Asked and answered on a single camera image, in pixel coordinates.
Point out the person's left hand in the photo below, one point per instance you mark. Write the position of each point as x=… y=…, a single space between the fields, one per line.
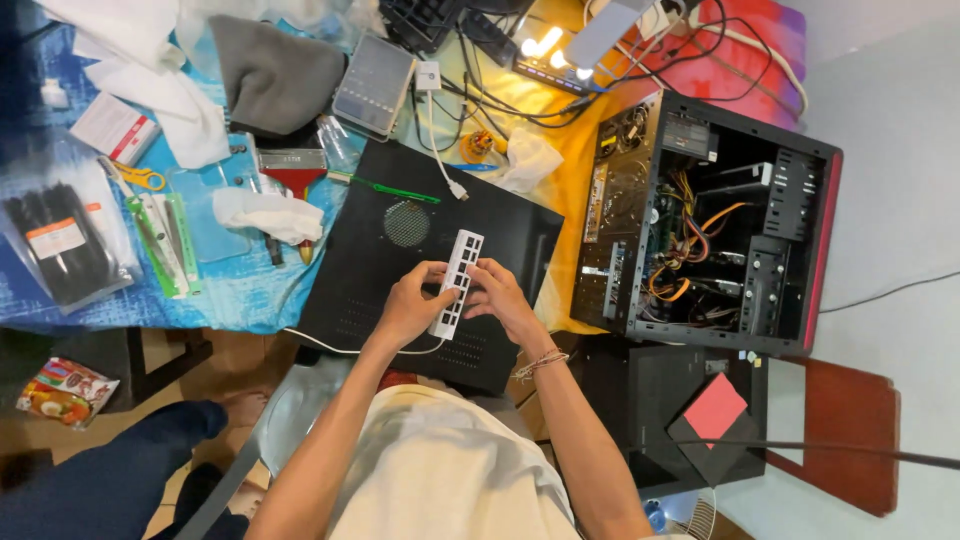
x=409 y=304

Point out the person's right hand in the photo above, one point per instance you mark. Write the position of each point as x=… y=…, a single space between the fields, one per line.
x=504 y=300

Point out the white usb hub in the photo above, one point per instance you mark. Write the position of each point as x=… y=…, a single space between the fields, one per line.
x=456 y=283

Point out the black computer side panel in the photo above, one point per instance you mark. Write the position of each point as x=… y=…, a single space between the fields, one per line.
x=397 y=255

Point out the green zip tie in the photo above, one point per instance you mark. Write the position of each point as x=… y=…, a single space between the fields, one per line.
x=390 y=189

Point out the white crumpled plastic bag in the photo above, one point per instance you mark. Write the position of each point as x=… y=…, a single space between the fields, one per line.
x=529 y=159

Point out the yellow table cloth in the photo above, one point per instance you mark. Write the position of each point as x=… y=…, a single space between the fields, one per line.
x=559 y=150

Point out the white crumpled tissue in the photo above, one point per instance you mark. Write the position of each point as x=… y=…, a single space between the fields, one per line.
x=266 y=214

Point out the person's white shirt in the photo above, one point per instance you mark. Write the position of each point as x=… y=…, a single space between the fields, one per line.
x=450 y=472

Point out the blue patterned table cloth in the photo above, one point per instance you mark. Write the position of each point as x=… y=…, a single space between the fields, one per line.
x=225 y=292

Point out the open black computer case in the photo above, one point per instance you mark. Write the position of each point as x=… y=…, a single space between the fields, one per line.
x=701 y=225

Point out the black box with pink square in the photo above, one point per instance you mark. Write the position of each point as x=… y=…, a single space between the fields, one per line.
x=690 y=420

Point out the clear plastic parts organizer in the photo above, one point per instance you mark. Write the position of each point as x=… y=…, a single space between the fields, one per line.
x=373 y=85

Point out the white power adapter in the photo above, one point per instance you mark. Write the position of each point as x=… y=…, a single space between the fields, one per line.
x=428 y=76

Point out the lit usb hub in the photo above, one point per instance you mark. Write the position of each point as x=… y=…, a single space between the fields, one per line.
x=551 y=73

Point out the green tool packet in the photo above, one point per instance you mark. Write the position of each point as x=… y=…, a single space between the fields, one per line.
x=166 y=244

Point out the grey folded cloth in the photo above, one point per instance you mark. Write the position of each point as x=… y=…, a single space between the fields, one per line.
x=274 y=79

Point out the white fan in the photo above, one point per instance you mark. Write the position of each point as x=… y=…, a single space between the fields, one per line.
x=694 y=517

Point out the white and red box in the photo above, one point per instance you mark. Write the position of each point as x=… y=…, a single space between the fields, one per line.
x=115 y=129

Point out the person's dark blue trousers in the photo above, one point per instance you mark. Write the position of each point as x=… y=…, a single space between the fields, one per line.
x=112 y=480

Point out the colourful snack packet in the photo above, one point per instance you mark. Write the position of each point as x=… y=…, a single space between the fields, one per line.
x=66 y=392

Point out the white cloth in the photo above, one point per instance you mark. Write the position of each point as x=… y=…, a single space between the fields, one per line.
x=142 y=67

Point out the brown wooden chair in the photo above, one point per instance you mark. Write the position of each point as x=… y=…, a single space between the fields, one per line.
x=844 y=435

